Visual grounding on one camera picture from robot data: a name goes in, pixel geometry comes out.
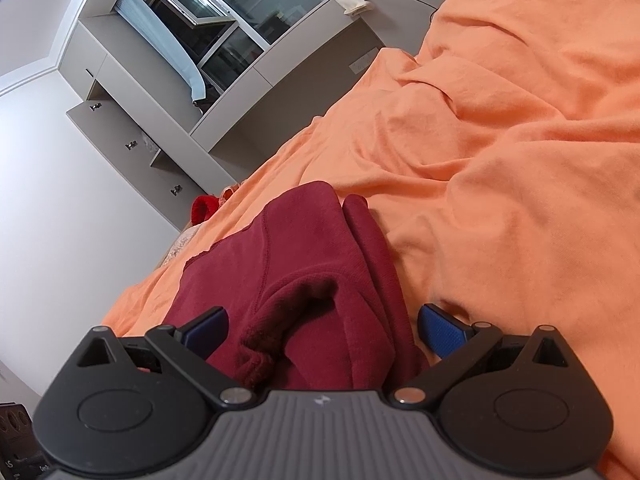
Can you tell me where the grey wardrobe cabinet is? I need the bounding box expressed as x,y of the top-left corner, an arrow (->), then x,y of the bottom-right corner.
57,12 -> 241,231

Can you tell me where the floral beige pillow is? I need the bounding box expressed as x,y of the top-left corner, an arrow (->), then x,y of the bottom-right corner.
160,222 -> 202,268

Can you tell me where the large window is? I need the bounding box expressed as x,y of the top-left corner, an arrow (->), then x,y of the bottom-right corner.
112,0 -> 351,106

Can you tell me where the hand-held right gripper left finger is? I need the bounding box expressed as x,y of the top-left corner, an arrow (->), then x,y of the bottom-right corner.
70,306 -> 256,411

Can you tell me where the dark red long-sleeve shirt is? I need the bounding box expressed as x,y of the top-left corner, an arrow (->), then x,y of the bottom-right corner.
162,180 -> 431,393

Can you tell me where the white wall socket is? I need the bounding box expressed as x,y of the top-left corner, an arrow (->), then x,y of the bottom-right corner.
350,50 -> 379,74

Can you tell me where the open grey cabinet door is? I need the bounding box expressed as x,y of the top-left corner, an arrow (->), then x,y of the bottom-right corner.
66,100 -> 197,231

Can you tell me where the red plush item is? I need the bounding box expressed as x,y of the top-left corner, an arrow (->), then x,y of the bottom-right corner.
191,195 -> 221,224

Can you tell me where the grey built-in desk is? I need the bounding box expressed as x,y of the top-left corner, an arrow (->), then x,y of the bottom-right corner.
190,0 -> 426,181

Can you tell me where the light blue curtain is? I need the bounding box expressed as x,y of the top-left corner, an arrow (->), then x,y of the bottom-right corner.
114,0 -> 207,103

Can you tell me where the orange bedsheet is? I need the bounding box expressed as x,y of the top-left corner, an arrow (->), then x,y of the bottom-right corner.
102,0 -> 640,480

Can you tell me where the dark bag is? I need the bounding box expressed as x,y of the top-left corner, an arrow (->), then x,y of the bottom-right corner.
192,87 -> 221,114

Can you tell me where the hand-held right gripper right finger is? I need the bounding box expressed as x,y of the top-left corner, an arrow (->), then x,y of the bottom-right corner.
390,303 -> 583,409

